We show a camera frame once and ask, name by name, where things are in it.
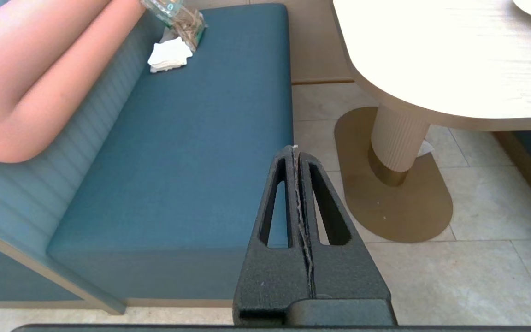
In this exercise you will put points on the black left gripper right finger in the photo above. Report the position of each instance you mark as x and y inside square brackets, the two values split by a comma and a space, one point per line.
[348, 276]

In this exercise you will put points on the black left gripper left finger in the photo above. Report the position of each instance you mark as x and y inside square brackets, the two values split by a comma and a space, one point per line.
[270, 276]

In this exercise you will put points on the blue bench with napkins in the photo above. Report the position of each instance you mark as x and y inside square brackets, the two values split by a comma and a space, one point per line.
[178, 161]

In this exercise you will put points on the white paper scrap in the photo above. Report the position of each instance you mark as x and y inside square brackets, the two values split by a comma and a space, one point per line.
[426, 149]

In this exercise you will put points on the white napkin stack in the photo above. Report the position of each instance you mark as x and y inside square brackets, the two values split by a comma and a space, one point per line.
[169, 55]

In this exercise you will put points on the pink bolster beside snack bag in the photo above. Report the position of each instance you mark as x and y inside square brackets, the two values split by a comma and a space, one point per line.
[39, 69]

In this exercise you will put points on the table pedestal with brass base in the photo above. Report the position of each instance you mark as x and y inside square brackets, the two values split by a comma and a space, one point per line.
[397, 143]

